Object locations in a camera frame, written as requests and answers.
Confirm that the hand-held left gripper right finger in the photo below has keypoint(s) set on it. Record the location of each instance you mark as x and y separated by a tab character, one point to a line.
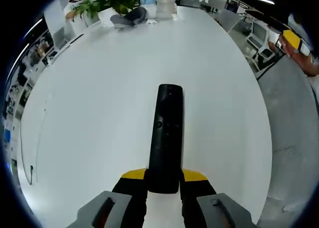
219	210

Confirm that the black remote control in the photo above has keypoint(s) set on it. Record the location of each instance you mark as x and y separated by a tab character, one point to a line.
167	138

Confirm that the clear plastic container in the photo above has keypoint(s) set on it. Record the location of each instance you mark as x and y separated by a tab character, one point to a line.
166	7

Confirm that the dark round plant pot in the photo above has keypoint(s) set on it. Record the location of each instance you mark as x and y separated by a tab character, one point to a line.
129	17

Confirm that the crumpled white paper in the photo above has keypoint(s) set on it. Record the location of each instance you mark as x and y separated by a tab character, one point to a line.
152	21

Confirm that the white framed office chair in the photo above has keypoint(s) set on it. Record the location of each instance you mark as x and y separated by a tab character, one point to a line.
261	43

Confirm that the grey mesh chair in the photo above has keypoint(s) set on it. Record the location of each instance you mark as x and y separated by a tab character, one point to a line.
286	138

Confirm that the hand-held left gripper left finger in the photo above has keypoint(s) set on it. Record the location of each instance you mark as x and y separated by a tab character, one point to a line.
104	210

